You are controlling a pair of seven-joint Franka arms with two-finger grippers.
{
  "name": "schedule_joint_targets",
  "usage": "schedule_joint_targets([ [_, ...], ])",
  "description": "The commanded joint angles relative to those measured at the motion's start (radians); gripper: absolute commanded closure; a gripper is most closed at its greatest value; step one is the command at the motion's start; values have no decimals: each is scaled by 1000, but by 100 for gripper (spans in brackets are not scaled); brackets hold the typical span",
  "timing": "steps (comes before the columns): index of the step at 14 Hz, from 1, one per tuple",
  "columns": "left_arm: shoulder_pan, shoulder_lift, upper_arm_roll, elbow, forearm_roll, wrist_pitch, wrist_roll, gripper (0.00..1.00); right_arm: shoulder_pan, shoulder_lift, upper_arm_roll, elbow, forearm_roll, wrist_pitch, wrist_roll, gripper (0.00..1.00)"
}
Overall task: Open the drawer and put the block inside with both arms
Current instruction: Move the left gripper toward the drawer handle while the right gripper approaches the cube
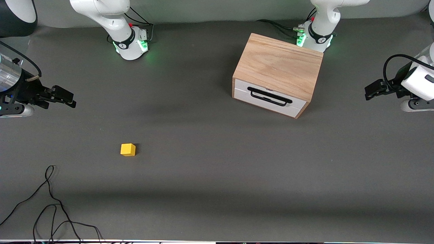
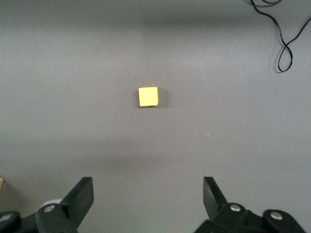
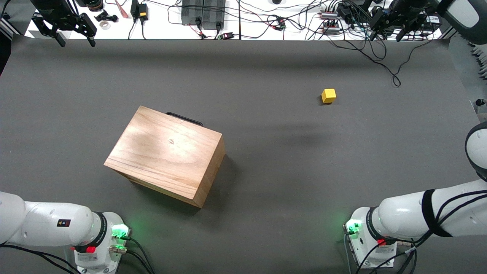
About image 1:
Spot black left arm wrist cable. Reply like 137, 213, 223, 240
383, 54, 434, 90

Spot white-fronted wooden drawer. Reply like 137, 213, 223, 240
234, 79, 307, 117

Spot wooden drawer cabinet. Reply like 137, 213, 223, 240
232, 33, 323, 119

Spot black drawer handle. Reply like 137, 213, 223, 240
248, 87, 293, 106

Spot black arm wrist cable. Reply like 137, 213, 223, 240
383, 54, 434, 90
0, 41, 42, 78

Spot black arm base cables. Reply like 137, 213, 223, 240
256, 7, 317, 39
107, 6, 155, 44

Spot black right arm base cables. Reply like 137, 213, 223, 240
107, 6, 155, 44

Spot black right arm wrist cable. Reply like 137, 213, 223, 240
0, 41, 42, 78

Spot black left arm base cables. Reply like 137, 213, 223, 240
256, 7, 317, 39

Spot grey table mat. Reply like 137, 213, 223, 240
0, 12, 434, 242

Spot thin black loose cable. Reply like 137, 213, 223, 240
0, 165, 104, 244

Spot yellow cube block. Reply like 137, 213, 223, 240
120, 143, 136, 157

